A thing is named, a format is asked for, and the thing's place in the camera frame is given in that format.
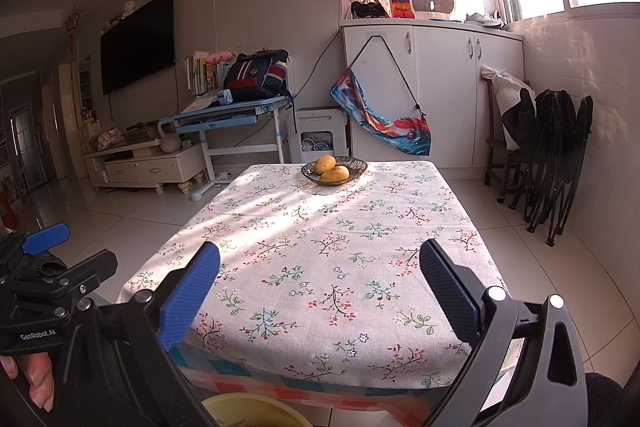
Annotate person's black clothing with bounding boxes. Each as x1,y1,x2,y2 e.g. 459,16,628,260
585,372,627,427

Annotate colourful drawstring bag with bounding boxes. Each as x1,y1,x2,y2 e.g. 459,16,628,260
330,34,432,156

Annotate dark blue backpack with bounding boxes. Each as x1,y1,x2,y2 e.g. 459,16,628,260
222,49,292,104

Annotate black power cable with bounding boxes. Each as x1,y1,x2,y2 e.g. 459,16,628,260
292,29,344,98

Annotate cream television cabinet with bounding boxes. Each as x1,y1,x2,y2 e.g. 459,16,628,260
82,139,208,195

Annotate black folding chairs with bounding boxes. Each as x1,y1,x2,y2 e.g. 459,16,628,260
502,88,594,248

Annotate pink kettlebell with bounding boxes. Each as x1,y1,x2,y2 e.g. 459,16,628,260
157,121,183,154

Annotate white sack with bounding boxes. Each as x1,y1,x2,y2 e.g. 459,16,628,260
481,66,531,151

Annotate white brown back cushion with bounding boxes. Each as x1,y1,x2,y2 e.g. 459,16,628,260
409,0,457,20

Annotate pink bundle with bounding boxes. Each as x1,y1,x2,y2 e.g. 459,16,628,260
96,127,124,151

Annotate blue study desk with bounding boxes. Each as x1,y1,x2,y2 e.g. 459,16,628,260
159,94,298,202

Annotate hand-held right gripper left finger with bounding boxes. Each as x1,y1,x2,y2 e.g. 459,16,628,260
55,241,221,427

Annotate woven fruit plate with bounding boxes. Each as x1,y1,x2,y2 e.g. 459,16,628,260
301,156,368,186

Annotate wooden chair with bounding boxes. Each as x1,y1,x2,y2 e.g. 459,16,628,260
481,72,526,202

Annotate row of books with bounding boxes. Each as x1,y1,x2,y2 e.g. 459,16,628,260
184,51,231,96

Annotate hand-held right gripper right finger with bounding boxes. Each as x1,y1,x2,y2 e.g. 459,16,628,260
419,238,588,427

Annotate white floor appliance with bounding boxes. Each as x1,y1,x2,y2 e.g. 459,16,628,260
295,106,348,165

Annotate white storage cabinet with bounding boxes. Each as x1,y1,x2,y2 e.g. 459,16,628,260
339,18,526,170

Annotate black wall television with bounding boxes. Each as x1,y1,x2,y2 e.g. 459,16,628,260
100,0,177,96

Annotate black shoes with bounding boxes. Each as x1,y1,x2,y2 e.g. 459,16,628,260
350,0,388,20

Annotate person's left hand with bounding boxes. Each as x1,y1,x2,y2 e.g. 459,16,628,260
0,353,55,412

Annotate white sneakers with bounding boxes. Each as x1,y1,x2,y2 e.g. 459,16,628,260
465,12,505,28

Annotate red knot wall ornament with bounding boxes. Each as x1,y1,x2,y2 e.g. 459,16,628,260
62,4,86,52

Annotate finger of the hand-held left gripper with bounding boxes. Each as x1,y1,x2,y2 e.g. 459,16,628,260
52,249,118,295
22,223,71,256

